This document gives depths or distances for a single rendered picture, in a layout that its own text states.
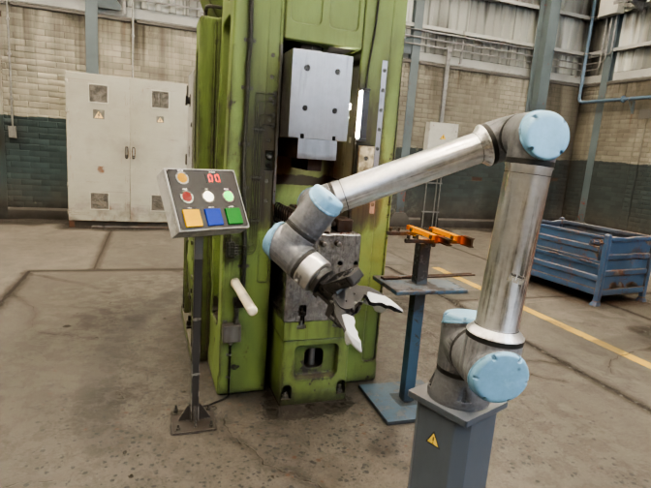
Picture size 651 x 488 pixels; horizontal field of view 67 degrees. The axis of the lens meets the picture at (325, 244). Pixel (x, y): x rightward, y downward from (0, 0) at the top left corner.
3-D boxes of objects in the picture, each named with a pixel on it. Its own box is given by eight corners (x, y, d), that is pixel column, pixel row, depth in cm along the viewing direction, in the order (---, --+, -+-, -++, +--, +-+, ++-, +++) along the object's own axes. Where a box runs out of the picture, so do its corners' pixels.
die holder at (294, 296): (354, 319, 257) (361, 234, 249) (283, 322, 244) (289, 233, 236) (320, 288, 309) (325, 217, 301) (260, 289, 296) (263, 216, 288)
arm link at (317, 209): (315, 179, 127) (285, 217, 128) (318, 182, 116) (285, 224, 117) (343, 201, 129) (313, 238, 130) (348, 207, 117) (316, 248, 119)
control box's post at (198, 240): (199, 422, 236) (204, 197, 216) (190, 423, 235) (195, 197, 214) (198, 418, 239) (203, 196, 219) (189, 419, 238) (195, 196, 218)
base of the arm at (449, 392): (502, 400, 153) (506, 370, 151) (465, 417, 141) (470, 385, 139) (451, 376, 167) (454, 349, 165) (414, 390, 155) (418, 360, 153)
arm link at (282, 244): (276, 215, 120) (251, 247, 121) (313, 247, 116) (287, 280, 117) (291, 222, 129) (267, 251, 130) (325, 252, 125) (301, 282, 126)
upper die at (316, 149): (335, 161, 243) (337, 140, 241) (296, 158, 236) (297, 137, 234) (309, 157, 282) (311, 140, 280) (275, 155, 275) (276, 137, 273)
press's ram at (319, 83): (362, 142, 246) (369, 58, 238) (288, 137, 233) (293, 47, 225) (333, 141, 284) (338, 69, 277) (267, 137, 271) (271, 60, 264)
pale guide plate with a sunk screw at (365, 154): (372, 178, 264) (375, 146, 261) (356, 177, 261) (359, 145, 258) (370, 178, 266) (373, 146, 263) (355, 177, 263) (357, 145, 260)
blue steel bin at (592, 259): (647, 302, 517) (660, 234, 504) (595, 307, 484) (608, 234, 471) (553, 273, 624) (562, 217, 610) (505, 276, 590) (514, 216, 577)
